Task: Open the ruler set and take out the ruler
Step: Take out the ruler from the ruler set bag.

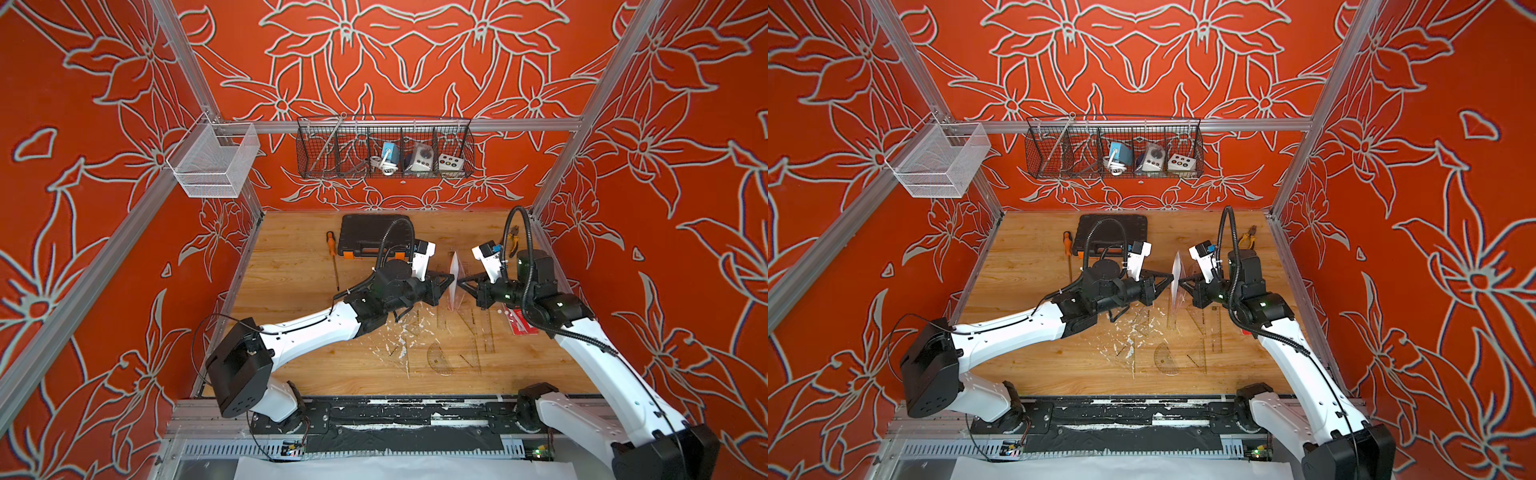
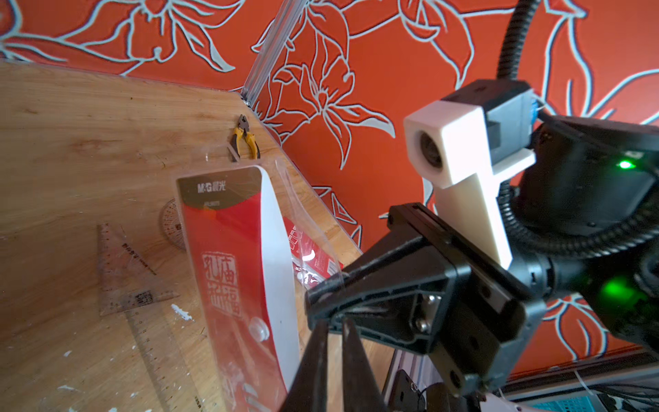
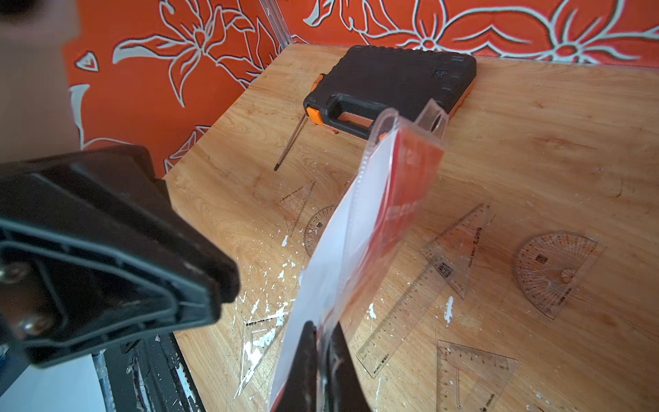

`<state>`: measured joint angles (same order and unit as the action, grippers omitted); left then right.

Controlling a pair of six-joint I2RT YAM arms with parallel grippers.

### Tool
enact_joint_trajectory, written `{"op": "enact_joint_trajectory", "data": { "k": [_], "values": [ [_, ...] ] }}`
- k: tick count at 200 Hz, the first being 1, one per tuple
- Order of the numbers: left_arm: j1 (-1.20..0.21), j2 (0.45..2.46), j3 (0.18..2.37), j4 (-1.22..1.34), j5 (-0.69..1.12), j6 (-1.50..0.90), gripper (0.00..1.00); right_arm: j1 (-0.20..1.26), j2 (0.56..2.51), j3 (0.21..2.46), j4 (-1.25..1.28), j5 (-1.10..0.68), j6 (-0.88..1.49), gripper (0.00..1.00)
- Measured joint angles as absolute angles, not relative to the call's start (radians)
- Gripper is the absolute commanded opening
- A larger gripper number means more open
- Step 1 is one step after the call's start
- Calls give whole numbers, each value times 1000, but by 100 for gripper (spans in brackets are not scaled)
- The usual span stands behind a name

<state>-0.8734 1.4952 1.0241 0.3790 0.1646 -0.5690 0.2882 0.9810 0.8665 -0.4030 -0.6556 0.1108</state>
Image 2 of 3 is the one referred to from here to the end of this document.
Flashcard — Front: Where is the clear straight ruler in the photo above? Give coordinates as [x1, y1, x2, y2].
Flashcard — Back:
[125, 304, 204, 411]

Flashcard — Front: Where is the clear triangle ruler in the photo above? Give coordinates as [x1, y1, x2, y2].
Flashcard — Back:
[97, 223, 180, 317]

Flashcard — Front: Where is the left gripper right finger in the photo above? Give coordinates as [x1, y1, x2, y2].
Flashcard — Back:
[342, 319, 387, 412]

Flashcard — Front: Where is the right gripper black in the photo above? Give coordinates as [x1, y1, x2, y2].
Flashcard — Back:
[305, 204, 547, 396]

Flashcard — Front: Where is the red ruler set package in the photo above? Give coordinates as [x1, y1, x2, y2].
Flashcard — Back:
[283, 217, 343, 290]
[173, 159, 339, 411]

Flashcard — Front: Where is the clear protractor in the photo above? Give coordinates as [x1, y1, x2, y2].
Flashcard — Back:
[159, 199, 185, 251]

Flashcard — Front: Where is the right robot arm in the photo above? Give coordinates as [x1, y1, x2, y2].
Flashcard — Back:
[303, 1, 658, 398]

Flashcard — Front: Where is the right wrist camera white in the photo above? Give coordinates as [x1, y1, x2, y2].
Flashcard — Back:
[403, 79, 536, 269]

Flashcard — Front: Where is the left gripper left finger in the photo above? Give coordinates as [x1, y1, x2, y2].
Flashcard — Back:
[280, 321, 329, 412]

